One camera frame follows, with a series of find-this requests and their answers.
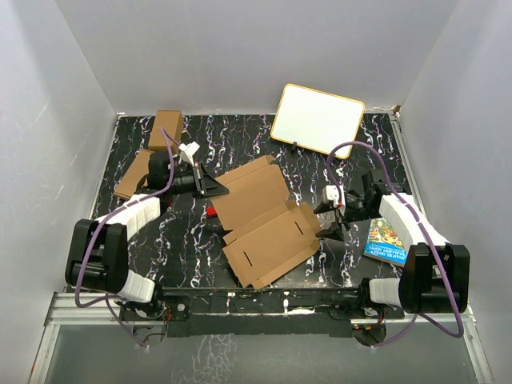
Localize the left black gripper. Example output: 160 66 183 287
166 162 229 200

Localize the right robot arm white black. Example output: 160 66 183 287
314 170 470 318

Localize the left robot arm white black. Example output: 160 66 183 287
65 152 229 319

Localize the flat cardboard box stack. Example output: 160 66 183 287
114 150 153 200

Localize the folded cardboard box upright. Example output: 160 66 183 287
148 110 184 154

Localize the red rectangular block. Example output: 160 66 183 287
206 206 218 218

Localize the blue treehouse book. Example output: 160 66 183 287
363 218 407 267

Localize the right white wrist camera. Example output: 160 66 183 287
322 185 346 212

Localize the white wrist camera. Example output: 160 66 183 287
178 142 200 166
322 185 346 212

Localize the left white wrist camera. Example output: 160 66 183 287
178 142 200 166

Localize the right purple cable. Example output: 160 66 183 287
326 140 465 353

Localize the purple cable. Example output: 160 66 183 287
74 126 181 353
326 140 465 353

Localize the small whiteboard with wooden frame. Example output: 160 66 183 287
270 83 366 154

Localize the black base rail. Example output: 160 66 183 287
120 288 404 338

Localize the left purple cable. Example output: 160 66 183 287
74 126 181 353

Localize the aluminium frame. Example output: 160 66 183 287
30 294 493 383

